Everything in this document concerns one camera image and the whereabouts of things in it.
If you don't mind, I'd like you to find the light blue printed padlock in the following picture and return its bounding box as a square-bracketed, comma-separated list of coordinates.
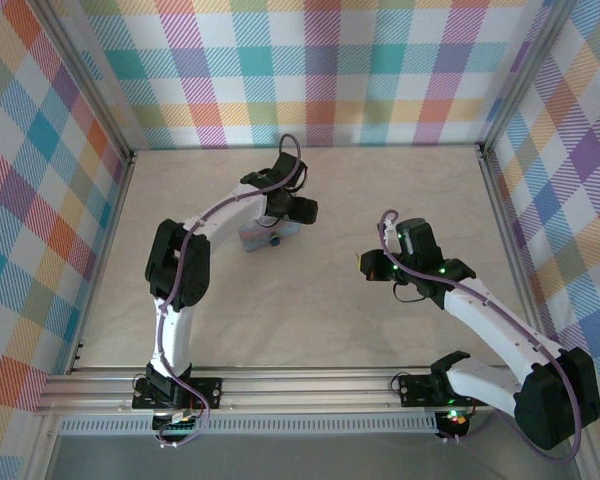
[238, 219, 301, 255]

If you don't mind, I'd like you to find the small controller board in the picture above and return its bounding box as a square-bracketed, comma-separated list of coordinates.
[152, 409, 204, 436]
[437, 407, 474, 439]

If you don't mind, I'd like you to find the aluminium side rail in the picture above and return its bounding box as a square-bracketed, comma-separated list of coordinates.
[477, 144, 581, 381]
[67, 149, 139, 376]

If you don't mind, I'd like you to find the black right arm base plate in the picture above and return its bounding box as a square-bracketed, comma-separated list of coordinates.
[398, 372, 490, 407]

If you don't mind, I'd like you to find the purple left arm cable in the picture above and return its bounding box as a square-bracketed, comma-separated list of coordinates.
[152, 133, 311, 449]

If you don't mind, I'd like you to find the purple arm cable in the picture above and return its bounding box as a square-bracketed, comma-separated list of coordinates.
[152, 133, 311, 449]
[377, 208, 584, 464]

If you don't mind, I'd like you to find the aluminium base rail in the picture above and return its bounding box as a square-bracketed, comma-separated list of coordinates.
[34, 367, 589, 416]

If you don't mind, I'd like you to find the grey slotted cable duct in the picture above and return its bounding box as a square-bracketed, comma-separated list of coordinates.
[59, 413, 439, 435]

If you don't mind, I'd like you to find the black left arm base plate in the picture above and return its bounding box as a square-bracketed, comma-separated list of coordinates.
[131, 375, 224, 412]

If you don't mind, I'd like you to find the aluminium frame post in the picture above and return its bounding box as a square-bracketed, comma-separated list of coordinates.
[29, 0, 139, 164]
[477, 0, 579, 156]

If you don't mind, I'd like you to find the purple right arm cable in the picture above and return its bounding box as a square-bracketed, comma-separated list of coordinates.
[377, 208, 584, 464]

